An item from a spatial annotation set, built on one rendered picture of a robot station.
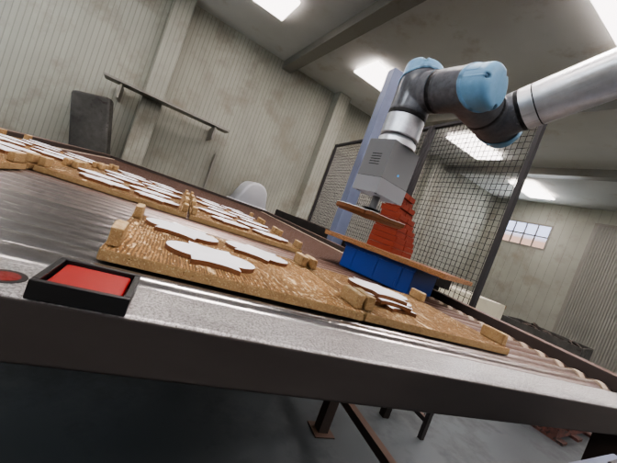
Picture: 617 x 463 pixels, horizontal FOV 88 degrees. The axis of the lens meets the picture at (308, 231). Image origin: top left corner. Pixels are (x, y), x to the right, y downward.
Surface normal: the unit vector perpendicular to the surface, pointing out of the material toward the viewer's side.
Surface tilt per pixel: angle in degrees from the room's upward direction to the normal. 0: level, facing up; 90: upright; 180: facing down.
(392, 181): 90
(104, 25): 90
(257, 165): 90
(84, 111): 90
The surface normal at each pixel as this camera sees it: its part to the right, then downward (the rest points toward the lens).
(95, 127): 0.37, 0.17
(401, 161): 0.58, 0.25
